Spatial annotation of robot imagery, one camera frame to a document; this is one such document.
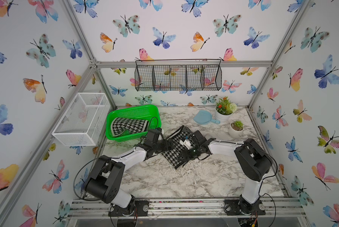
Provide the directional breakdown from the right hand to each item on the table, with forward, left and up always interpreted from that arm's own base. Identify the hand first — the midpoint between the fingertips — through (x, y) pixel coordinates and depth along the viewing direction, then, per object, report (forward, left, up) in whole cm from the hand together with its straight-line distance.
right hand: (181, 158), depth 88 cm
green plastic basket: (+38, +26, -2) cm, 46 cm away
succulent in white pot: (+22, -37, +4) cm, 43 cm away
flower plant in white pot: (+33, -29, +11) cm, 45 cm away
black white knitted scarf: (+17, +41, +9) cm, 45 cm away
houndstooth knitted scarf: (+2, +6, +1) cm, 6 cm away
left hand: (+7, +5, +5) cm, 10 cm away
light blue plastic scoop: (+39, -18, -5) cm, 43 cm away
